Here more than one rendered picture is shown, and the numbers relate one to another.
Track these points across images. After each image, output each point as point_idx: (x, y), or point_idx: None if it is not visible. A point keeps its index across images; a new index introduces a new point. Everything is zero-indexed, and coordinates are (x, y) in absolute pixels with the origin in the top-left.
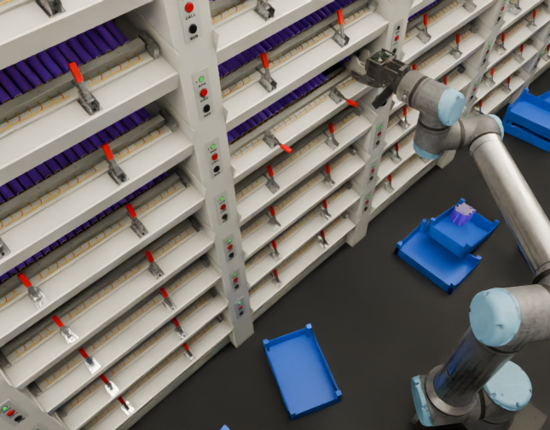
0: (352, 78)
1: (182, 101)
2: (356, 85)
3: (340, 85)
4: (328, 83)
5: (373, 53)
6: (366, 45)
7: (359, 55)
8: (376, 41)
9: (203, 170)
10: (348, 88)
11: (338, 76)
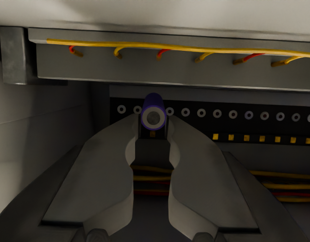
0: (145, 31)
1: None
2: (171, 13)
3: (254, 44)
4: (302, 90)
5: (3, 127)
6: (36, 124)
7: (60, 85)
8: (17, 189)
9: None
10: (240, 23)
11: (228, 87)
